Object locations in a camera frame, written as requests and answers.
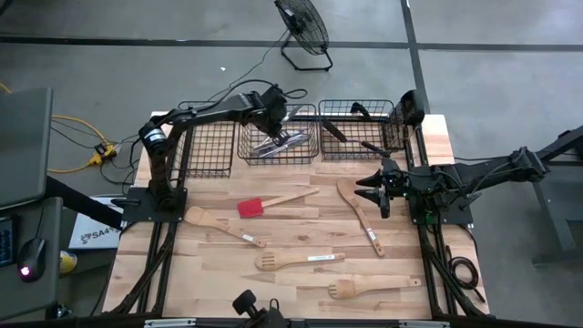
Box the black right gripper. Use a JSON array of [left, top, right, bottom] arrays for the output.
[[353, 159, 410, 220]]

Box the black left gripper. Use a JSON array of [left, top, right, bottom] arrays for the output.
[[249, 85, 292, 143]]

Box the wooden spoon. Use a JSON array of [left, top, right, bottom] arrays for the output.
[[335, 179, 386, 259]]

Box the red silicone spatula wooden handle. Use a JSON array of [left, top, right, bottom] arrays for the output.
[[237, 189, 321, 220]]

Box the wooden fork-tipped spatula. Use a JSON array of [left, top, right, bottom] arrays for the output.
[[327, 276, 423, 301]]

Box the plain wooden spatula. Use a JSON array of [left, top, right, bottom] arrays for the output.
[[183, 205, 267, 250]]

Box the slotted wooden spatula with label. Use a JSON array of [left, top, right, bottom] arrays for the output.
[[254, 251, 346, 273]]

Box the black floor fan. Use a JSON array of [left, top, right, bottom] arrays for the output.
[[273, 0, 333, 73]]

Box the black knobbed device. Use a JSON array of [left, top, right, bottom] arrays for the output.
[[231, 289, 287, 328]]

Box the yellow power plug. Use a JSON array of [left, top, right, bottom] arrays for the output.
[[88, 142, 118, 168]]

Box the dark metal desk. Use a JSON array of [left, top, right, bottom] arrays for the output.
[[502, 125, 583, 264]]

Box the black diagonal desk leg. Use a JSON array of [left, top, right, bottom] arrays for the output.
[[44, 175, 127, 229]]

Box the white printed box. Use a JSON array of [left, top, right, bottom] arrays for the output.
[[67, 196, 123, 251]]

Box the yellow round object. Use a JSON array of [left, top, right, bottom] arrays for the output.
[[58, 250, 78, 274]]

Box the grey monitor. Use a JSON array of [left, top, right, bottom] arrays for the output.
[[0, 87, 54, 211]]

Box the black computer mouse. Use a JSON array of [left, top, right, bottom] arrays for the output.
[[16, 237, 47, 283]]

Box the black wire basket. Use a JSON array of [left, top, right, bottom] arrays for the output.
[[168, 100, 238, 179], [317, 98, 406, 161], [236, 103, 319, 166]]

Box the black metal table frame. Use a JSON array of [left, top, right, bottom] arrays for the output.
[[102, 111, 491, 328]]

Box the black fan power cable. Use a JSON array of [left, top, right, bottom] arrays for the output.
[[207, 29, 291, 99]]

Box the black frame clamp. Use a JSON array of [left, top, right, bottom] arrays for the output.
[[349, 101, 373, 121]]

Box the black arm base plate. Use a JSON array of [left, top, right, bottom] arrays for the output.
[[110, 187, 189, 224], [407, 189, 483, 227]]

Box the box grater with black handle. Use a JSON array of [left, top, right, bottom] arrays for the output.
[[391, 89, 425, 128]]

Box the coiled black cable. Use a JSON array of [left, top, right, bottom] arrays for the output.
[[445, 245, 487, 304]]

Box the silver metal bracket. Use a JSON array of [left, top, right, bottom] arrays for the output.
[[144, 318, 197, 328], [398, 320, 452, 328]]

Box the yellow extension cable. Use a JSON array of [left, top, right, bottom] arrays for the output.
[[45, 113, 108, 175]]

